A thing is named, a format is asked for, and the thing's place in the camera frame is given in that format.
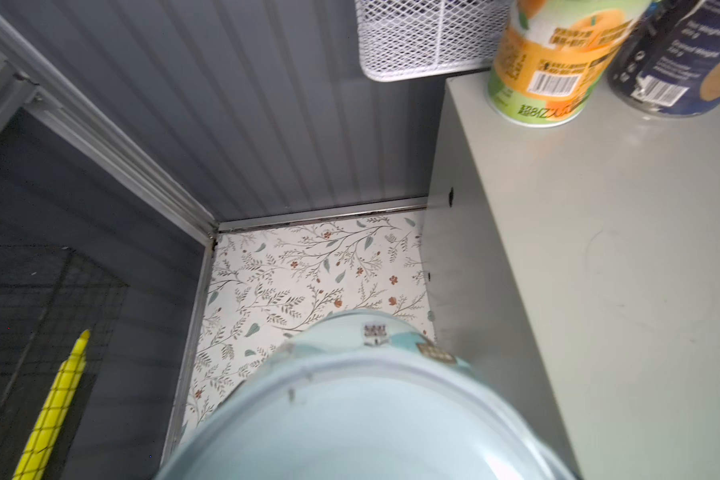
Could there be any light teal can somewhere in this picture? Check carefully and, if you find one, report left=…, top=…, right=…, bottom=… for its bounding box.
left=158, top=310, right=573, bottom=479

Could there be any orange yellow fruit can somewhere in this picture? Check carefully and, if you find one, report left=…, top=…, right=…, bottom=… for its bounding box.
left=487, top=0, right=650, bottom=128

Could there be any dark blue tin can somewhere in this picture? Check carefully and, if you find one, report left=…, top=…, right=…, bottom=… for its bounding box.
left=607, top=0, right=720, bottom=117

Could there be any white metal cabinet counter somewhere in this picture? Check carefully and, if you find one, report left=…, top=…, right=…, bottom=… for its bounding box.
left=421, top=73, right=720, bottom=479

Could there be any yellow highlighter pen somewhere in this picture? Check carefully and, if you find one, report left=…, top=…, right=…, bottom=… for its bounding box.
left=12, top=330, right=91, bottom=480

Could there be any white wire mesh basket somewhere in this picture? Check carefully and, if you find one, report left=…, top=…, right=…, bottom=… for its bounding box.
left=355, top=0, right=512, bottom=82

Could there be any black wire wall basket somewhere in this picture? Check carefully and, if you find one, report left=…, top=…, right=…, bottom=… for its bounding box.
left=0, top=245, right=129, bottom=479

